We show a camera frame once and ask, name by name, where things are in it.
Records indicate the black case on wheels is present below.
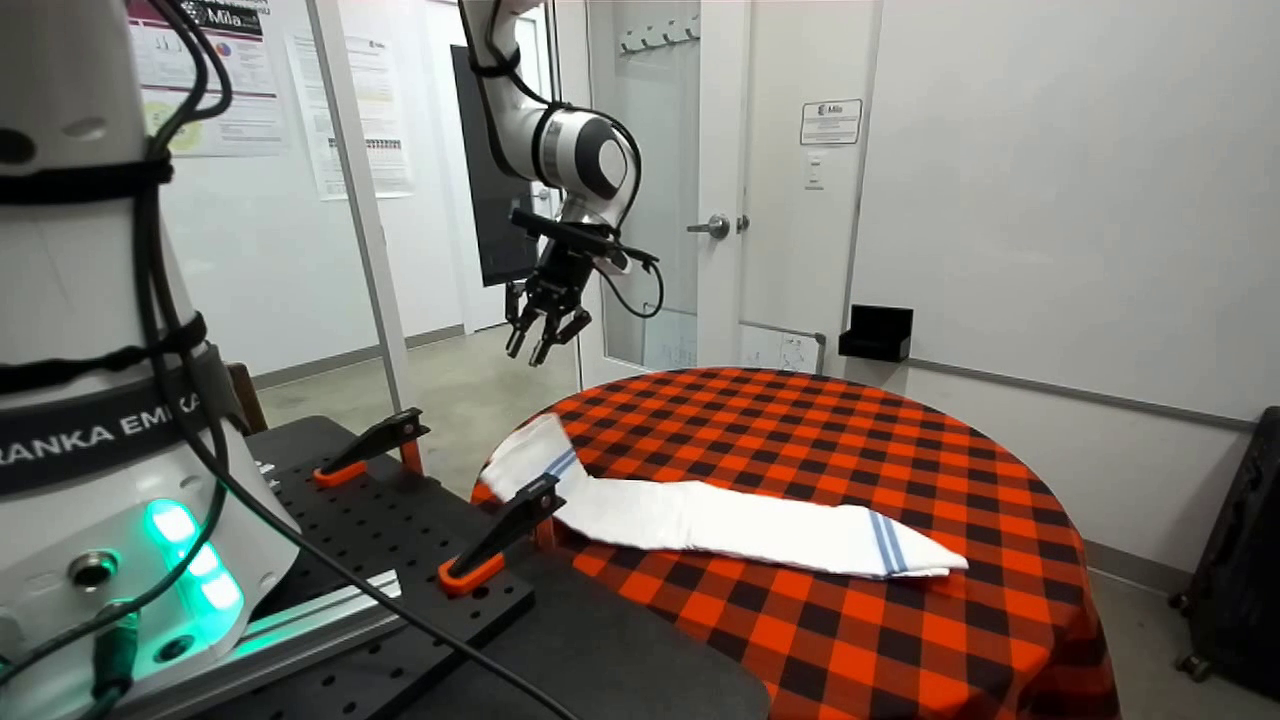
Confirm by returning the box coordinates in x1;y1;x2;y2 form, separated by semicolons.
1168;404;1280;703

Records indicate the black wall panel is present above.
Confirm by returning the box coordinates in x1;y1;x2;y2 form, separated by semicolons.
449;44;543;289

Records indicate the white wall sign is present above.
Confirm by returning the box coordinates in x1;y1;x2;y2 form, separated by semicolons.
799;97;864;148

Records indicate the red black checked tablecloth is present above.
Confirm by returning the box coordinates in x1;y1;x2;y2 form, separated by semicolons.
469;366;1123;720

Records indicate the white paper poster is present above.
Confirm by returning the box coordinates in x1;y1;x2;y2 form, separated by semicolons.
284;34;417;202

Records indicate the small whiteboard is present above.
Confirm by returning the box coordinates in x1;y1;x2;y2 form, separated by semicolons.
738;320;829;378

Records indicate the row of coat hooks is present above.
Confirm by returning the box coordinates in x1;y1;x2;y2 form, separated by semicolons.
617;13;702;57

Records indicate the white door with glass pane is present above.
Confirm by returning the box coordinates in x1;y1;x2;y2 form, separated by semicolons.
578;0;753;393

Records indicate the white towel with blue stripes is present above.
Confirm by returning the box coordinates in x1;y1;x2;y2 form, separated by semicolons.
479;412;970;582

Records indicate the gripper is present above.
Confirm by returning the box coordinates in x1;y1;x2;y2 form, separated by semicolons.
503;240;603;368

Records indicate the poster with dark header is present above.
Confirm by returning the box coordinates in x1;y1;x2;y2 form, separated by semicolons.
124;0;292;160

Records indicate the black wall box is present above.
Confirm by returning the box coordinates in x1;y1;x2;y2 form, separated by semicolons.
837;303;915;364

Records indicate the black cable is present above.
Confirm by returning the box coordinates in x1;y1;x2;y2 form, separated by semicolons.
140;150;586;720

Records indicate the black clamp with orange tips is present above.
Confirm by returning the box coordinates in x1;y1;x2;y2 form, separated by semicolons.
312;407;432;490
437;472;569;599

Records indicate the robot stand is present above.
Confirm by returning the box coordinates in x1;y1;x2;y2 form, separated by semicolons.
100;414;773;720

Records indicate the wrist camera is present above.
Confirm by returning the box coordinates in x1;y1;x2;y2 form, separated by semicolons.
508;206;661;275

